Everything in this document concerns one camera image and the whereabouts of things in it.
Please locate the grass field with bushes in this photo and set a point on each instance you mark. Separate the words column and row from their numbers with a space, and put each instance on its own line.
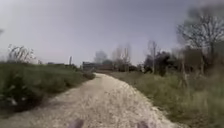
column 180, row 93

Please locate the low building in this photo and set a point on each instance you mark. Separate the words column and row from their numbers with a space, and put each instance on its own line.
column 96, row 66

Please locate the robot's own part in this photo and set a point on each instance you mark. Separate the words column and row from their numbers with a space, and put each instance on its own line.
column 142, row 125
column 76, row 124

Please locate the dark bushy tree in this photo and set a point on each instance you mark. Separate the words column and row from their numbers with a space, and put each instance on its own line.
column 162, row 61

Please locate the pale gravel path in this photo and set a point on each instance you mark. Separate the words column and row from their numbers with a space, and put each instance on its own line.
column 100, row 103

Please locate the row of bare trees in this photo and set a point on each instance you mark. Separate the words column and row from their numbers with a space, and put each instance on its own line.
column 126, row 56

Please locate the large bare tree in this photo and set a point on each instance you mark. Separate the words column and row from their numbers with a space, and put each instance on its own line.
column 205, row 31

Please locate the bare pale bush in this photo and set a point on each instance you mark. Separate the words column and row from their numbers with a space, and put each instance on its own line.
column 20, row 54

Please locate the grass field with low plants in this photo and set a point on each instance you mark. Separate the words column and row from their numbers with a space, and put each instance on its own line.
column 36, row 81

